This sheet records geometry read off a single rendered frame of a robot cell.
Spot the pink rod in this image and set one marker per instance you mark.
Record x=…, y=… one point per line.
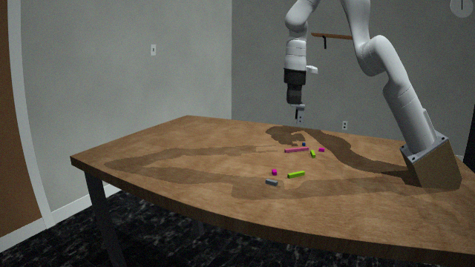
x=296, y=149

